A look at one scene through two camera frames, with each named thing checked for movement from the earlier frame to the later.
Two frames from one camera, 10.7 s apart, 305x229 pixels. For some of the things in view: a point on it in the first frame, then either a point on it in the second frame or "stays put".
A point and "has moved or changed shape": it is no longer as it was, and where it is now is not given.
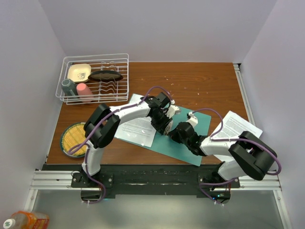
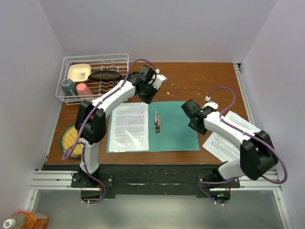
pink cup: [84, 93] stays put
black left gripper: [161, 128] -> [149, 100]
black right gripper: [173, 135] -> [199, 130]
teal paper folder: [137, 98] -> [176, 133]
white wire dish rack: [94, 79] stays put
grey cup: [68, 87] stays put
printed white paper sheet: [139, 131] has moved or changed shape
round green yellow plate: [73, 134] stays put
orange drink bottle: [26, 220] stays put
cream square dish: [78, 73] stays put
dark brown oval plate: [105, 76] stays put
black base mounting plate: [148, 179] stays put
